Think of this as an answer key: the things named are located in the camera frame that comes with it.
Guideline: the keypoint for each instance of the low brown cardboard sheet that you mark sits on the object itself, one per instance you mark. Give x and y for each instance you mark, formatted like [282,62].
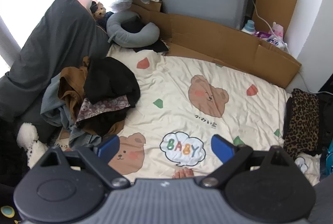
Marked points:
[208,36]

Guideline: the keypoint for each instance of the pink packet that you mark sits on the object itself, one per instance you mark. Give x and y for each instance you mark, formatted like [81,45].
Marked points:
[278,30]

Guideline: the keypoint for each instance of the brown teddy bear toy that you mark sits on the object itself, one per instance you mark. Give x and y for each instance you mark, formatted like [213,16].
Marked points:
[99,11]

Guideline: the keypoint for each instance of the purple packet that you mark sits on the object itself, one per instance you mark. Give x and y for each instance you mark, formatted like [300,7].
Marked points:
[268,37]

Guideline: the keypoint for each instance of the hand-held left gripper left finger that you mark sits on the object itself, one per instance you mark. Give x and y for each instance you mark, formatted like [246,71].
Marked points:
[108,148]

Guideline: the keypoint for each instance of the teal bag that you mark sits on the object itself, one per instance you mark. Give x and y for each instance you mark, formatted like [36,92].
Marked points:
[329,159]

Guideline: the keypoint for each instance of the black flat cloth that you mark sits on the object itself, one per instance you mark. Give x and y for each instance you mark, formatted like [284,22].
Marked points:
[160,47]

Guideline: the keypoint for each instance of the black knit garment patterned lining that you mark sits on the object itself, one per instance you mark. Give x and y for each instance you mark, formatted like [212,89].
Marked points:
[109,78]

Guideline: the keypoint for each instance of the brown garment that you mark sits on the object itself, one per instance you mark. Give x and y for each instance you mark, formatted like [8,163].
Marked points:
[70,83]

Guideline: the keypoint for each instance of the leopard print cloth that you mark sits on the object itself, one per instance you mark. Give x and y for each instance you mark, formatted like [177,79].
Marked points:
[301,122]

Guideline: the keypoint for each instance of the black bag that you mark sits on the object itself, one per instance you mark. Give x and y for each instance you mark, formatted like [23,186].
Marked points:
[326,114]

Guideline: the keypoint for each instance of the grey neck pillow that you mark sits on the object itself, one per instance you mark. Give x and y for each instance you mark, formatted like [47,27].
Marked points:
[140,37]

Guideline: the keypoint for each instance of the white plush toy black spots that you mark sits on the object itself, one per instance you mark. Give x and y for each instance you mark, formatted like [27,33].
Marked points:
[28,135]

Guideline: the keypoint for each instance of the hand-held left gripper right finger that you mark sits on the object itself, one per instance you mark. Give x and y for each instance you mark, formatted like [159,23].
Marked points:
[221,149]

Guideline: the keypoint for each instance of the blue denim garment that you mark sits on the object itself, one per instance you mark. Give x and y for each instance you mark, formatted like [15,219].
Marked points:
[52,106]

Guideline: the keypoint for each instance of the cream bear printed blanket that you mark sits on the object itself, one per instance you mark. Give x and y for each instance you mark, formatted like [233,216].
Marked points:
[177,88]

